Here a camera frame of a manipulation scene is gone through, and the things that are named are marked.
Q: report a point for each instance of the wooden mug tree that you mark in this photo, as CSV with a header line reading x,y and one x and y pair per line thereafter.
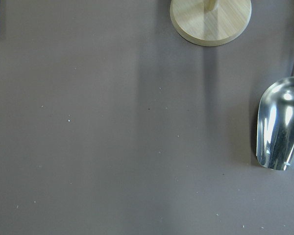
x,y
210,23

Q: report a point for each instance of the metal scoop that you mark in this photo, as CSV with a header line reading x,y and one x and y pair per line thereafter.
x,y
275,126

